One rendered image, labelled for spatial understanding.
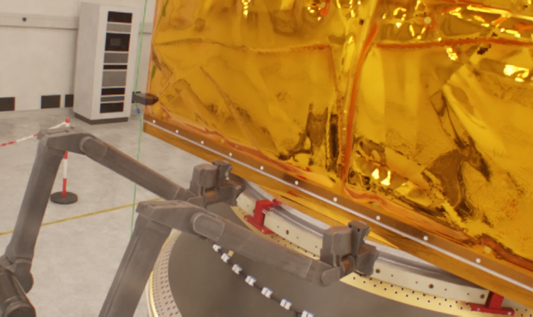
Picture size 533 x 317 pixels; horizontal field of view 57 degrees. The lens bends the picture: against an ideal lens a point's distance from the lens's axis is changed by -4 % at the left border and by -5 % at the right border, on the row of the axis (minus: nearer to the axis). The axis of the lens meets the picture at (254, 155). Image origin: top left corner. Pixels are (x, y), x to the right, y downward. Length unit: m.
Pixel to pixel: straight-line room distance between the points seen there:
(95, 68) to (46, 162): 7.52
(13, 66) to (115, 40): 1.71
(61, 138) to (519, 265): 1.17
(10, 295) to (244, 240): 0.49
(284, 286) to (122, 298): 0.78
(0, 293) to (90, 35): 7.89
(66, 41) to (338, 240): 8.44
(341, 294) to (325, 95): 0.60
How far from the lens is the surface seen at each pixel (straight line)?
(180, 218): 0.99
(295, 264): 1.18
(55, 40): 9.33
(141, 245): 0.98
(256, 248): 1.11
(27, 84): 9.24
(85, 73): 9.04
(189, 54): 1.95
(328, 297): 1.61
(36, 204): 1.33
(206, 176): 1.54
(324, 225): 1.60
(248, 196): 1.80
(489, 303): 1.58
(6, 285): 1.16
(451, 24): 1.39
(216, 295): 1.84
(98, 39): 8.73
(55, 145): 1.29
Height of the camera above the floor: 2.36
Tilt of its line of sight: 16 degrees down
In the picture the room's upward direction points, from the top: 9 degrees clockwise
